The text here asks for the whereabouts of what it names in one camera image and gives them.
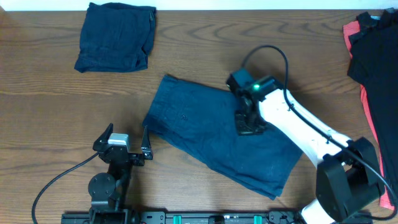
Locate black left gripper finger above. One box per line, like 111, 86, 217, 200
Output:
93, 123, 113, 152
141, 126, 153, 160

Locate blue denim shorts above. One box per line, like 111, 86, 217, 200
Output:
143, 75, 302, 199

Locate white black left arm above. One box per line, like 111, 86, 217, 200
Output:
88, 123, 153, 224

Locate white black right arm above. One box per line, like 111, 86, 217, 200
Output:
228, 78, 385, 223

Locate folded dark blue shorts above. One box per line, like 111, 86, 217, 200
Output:
74, 2, 157, 73

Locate black garment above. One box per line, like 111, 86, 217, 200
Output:
344, 9, 397, 193

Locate red garment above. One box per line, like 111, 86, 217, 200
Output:
343, 21, 395, 210

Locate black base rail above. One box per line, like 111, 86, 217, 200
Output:
60, 211, 373, 224

